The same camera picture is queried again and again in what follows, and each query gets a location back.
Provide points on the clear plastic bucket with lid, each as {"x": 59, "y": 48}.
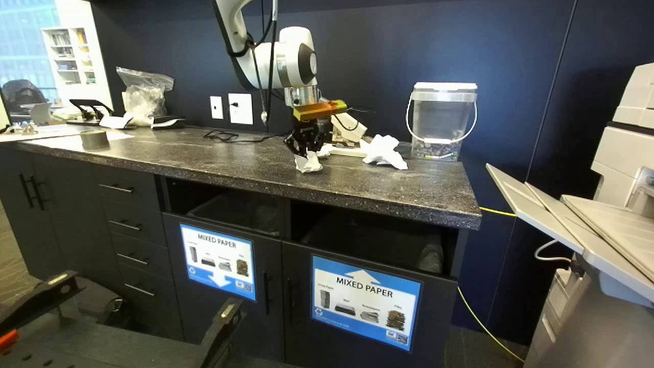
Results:
{"x": 438, "y": 118}

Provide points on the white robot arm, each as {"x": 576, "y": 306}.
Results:
{"x": 282, "y": 58}

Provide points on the white wall outlet plate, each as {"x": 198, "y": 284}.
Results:
{"x": 240, "y": 110}

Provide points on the right black bin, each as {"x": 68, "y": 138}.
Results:
{"x": 387, "y": 243}

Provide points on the left black bin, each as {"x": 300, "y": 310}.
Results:
{"x": 245, "y": 211}

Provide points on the right blue mixed paper sign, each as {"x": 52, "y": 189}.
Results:
{"x": 363, "y": 301}

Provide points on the black bin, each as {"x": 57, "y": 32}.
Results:
{"x": 245, "y": 211}
{"x": 387, "y": 243}

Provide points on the orange wrist camera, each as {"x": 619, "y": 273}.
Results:
{"x": 318, "y": 112}

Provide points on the white wall switch plate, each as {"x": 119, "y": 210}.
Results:
{"x": 216, "y": 107}

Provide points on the blue mixed paper sign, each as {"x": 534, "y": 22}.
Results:
{"x": 363, "y": 301}
{"x": 219, "y": 260}

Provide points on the dark cabinet with drawers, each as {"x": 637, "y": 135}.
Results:
{"x": 121, "y": 229}

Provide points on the clear plastic bag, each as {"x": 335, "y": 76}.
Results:
{"x": 144, "y": 96}

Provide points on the crumpled white paper small back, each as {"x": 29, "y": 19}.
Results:
{"x": 383, "y": 151}

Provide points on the white office printer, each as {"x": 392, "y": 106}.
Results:
{"x": 600, "y": 311}

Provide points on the left blue mixed paper sign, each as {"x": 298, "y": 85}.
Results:
{"x": 219, "y": 260}

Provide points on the white paper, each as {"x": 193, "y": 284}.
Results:
{"x": 307, "y": 165}

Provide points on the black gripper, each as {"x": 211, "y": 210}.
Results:
{"x": 311, "y": 135}

